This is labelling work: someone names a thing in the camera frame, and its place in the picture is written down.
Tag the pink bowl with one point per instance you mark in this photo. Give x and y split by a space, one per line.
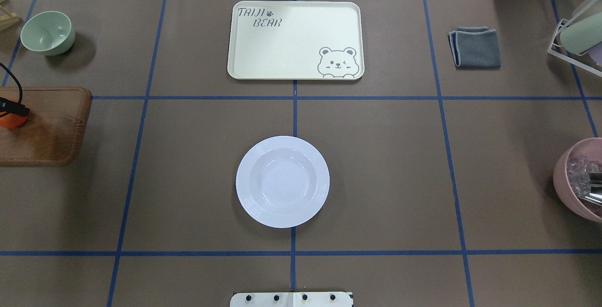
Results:
591 148

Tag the cream bear tray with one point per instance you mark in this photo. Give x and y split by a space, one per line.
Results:
296 40

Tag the metal scoop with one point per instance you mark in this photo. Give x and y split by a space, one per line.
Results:
593 189

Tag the white round plate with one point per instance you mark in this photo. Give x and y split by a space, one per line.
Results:
282 182

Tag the wooden cutting board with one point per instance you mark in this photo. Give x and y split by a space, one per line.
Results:
54 130

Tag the grey folded cloth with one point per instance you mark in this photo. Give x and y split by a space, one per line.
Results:
475 48

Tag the clear ice cubes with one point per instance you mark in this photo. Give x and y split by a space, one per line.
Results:
578 169

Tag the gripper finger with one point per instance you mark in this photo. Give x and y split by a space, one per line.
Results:
11 107

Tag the white wire cup rack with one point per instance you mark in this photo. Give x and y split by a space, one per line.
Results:
589 61

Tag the white pedestal base plate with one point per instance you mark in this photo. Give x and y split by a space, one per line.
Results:
293 299

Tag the wooden mug rack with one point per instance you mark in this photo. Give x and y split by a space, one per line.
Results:
7 19

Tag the green cup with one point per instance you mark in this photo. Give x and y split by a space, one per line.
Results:
580 37

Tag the green bowl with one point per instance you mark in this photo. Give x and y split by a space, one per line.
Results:
50 33

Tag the orange fruit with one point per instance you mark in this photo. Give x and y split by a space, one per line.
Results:
12 121

